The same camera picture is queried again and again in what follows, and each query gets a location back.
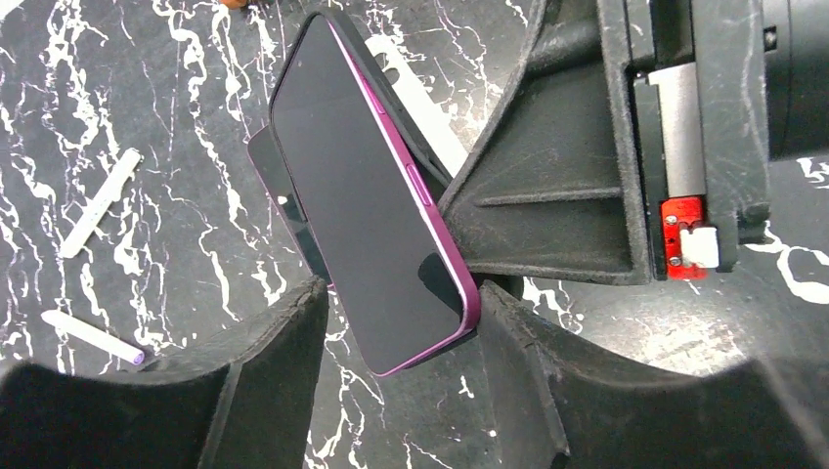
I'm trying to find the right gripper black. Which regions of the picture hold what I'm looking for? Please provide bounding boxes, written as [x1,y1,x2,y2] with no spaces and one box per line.
[439,1,771,285]

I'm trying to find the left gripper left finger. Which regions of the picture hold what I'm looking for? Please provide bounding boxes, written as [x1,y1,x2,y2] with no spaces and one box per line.
[1,277,328,468]

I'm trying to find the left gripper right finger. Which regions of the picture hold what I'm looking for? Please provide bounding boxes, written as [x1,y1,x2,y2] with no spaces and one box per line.
[477,281,828,468]

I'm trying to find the beige phone case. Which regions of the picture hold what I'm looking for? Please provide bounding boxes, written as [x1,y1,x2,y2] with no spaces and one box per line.
[365,35,468,179]

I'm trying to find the phone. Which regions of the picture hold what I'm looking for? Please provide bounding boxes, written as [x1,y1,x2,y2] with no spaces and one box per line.
[247,127,333,286]
[269,17,480,376]

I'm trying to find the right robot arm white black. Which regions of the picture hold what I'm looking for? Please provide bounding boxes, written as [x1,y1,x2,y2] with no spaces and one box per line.
[441,1,828,285]

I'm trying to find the purple tipped marker pen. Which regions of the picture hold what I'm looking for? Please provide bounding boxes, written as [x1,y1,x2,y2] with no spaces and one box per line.
[40,310,145,365]

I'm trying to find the white marker pen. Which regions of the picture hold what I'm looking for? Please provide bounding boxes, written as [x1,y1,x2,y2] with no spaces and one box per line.
[58,148,142,259]

